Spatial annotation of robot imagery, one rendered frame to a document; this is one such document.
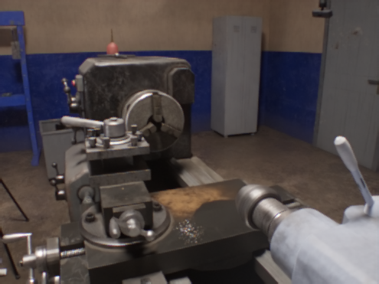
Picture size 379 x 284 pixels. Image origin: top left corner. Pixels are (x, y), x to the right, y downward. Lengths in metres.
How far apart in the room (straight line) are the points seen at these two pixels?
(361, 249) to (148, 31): 4.62
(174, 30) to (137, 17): 0.60
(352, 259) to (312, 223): 0.11
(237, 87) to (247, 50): 0.58
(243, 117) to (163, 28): 1.85
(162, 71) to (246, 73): 3.52
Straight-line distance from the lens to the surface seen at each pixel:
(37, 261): 0.90
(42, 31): 4.72
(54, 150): 3.51
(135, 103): 1.25
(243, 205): 0.61
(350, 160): 0.45
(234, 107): 4.91
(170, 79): 1.46
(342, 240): 0.44
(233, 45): 4.80
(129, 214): 0.72
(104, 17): 4.76
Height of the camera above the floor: 1.39
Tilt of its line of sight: 17 degrees down
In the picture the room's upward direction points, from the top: straight up
